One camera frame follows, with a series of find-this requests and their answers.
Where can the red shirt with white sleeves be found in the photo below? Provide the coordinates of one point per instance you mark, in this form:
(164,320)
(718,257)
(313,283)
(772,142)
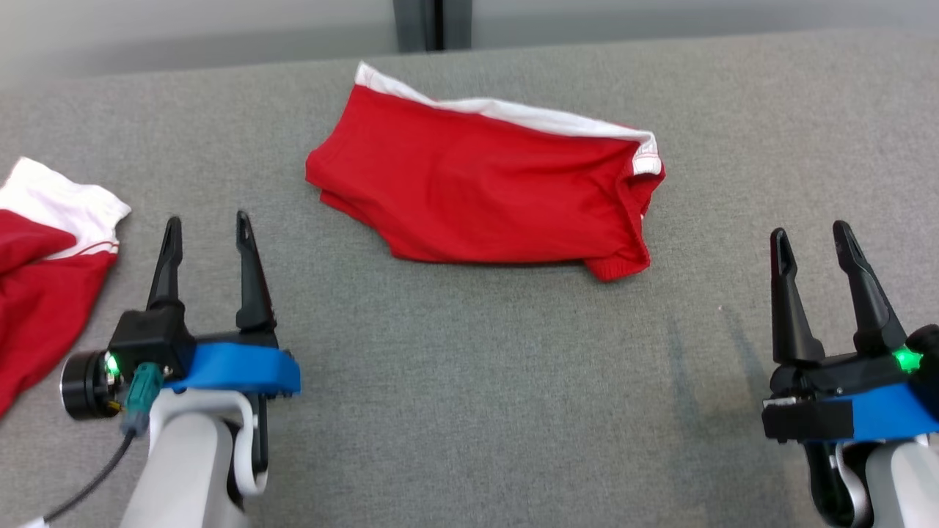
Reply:
(37,308)

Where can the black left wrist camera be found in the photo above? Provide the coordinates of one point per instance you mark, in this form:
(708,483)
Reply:
(150,334)

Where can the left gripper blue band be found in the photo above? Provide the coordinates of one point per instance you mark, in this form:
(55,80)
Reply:
(235,367)

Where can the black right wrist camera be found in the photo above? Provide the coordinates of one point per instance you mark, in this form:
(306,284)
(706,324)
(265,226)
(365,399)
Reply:
(928,348)

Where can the grey partition post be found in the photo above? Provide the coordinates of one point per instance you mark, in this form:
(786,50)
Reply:
(414,22)

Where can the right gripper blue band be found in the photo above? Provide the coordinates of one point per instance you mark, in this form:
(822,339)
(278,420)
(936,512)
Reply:
(880,414)

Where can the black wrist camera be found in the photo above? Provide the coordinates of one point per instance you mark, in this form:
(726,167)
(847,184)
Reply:
(928,348)
(150,334)

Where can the red shorts with white stripe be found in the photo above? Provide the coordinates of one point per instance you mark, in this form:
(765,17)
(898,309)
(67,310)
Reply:
(477,191)

